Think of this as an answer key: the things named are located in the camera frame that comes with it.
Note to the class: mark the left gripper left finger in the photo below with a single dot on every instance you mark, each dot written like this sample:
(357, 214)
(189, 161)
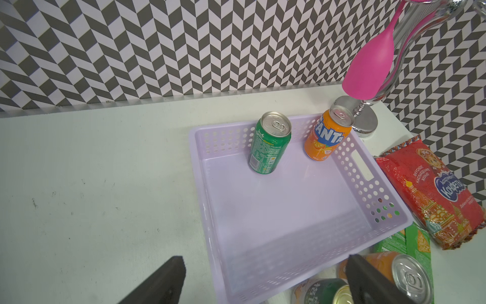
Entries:
(163, 286)

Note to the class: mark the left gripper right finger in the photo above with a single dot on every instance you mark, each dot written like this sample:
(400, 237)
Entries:
(368, 285)

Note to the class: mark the orange Fanta can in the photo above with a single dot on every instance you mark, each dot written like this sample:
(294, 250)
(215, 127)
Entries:
(329, 132)
(404, 271)

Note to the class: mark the green gold can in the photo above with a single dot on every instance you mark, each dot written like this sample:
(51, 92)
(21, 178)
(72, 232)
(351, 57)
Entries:
(322, 291)

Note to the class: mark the green Sprite can back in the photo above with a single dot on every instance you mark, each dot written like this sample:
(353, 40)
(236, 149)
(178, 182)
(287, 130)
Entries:
(272, 135)

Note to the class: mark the lilac plastic basket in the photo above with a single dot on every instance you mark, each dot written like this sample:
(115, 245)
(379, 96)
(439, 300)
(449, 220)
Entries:
(266, 233)

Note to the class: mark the green snack packet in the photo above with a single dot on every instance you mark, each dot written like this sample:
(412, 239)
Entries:
(413, 241)

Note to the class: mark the red candy bag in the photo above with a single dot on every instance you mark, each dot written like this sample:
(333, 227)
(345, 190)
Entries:
(441, 203)

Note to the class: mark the pink plastic wine glass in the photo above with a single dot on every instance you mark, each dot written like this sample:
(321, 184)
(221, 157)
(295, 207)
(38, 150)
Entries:
(366, 76)

